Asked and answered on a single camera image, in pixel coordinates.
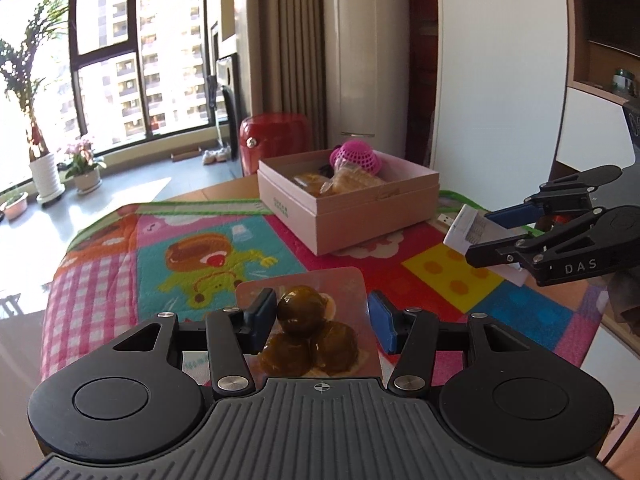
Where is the white standing air conditioner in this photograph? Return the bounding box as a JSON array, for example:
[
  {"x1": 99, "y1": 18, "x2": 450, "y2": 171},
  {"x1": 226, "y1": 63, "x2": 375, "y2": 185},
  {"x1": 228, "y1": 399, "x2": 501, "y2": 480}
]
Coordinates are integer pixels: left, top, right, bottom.
[{"x1": 323, "y1": 0, "x2": 409, "y2": 157}]

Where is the packaged bread with label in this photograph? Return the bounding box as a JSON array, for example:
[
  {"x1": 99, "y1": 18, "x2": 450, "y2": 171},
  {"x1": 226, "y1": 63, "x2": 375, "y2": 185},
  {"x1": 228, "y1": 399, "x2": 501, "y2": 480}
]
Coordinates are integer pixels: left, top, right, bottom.
[{"x1": 293, "y1": 172, "x2": 333, "y2": 198}]

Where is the white slippers pair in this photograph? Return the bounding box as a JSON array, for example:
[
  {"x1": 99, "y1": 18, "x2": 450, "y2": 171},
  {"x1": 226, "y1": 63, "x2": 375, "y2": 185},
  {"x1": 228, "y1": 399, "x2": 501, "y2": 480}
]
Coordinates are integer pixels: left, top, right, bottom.
[{"x1": 202, "y1": 146, "x2": 232, "y2": 165}]

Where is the white cabinet panel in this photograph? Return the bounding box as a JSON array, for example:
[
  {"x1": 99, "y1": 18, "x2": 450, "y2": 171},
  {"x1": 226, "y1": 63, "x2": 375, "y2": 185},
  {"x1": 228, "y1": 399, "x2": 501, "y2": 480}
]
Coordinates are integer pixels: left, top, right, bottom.
[{"x1": 431, "y1": 0, "x2": 568, "y2": 210}]

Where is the pink cardboard storage box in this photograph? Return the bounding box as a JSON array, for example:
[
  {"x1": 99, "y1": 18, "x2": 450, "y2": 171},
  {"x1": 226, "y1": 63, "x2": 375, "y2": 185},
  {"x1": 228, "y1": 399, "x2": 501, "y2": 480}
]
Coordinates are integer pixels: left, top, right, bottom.
[{"x1": 257, "y1": 150, "x2": 439, "y2": 256}]

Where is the tall plant in white pot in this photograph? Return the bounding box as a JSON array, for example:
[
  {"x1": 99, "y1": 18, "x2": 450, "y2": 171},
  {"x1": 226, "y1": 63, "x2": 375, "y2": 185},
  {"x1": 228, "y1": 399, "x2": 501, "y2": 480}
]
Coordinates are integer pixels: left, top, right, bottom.
[{"x1": 1, "y1": 0, "x2": 68, "y2": 206}]

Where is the small pot with sprouts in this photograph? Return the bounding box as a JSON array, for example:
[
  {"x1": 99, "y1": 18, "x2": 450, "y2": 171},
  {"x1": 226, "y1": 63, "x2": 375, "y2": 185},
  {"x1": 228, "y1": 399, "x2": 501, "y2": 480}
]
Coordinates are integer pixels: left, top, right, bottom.
[{"x1": 1, "y1": 192, "x2": 28, "y2": 222}]

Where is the colourful cartoon play mat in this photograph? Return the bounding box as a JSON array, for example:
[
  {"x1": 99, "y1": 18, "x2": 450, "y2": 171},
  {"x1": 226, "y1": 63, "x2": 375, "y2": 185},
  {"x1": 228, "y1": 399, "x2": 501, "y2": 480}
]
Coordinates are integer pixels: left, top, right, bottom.
[{"x1": 40, "y1": 200, "x2": 608, "y2": 376}]

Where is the packaged bread front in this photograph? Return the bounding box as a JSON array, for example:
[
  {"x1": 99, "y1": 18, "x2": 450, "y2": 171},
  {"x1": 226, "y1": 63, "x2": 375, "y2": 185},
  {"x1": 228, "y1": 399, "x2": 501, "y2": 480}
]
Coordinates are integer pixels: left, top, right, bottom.
[{"x1": 320, "y1": 162, "x2": 385, "y2": 196}]

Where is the pink plastic mesh scoop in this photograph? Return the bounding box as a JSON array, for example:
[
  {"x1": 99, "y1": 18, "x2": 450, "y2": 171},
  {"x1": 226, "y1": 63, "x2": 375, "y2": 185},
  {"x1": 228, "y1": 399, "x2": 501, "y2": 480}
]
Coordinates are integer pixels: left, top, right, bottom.
[{"x1": 330, "y1": 140, "x2": 382, "y2": 174}]

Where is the pink flower pot plant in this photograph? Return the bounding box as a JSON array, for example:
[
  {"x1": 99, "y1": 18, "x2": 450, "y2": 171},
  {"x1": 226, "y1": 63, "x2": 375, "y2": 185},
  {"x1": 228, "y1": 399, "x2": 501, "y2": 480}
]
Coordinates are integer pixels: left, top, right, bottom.
[{"x1": 64, "y1": 136, "x2": 106, "y2": 195}]

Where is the tray of brown balls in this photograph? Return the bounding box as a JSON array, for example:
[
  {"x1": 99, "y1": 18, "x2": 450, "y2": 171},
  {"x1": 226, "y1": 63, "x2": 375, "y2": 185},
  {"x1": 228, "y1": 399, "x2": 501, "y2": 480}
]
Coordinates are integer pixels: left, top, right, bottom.
[{"x1": 236, "y1": 268, "x2": 382, "y2": 385}]

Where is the beige curtain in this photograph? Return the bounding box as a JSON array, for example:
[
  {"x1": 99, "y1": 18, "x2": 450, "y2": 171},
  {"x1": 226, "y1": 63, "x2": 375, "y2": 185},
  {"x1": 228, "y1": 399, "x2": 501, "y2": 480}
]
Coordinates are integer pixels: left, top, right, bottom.
[{"x1": 246, "y1": 0, "x2": 328, "y2": 148}]

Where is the red round stool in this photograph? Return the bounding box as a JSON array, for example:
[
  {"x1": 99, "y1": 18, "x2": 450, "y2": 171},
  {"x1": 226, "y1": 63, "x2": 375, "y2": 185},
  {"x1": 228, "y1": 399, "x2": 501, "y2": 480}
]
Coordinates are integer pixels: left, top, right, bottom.
[{"x1": 239, "y1": 113, "x2": 312, "y2": 176}]

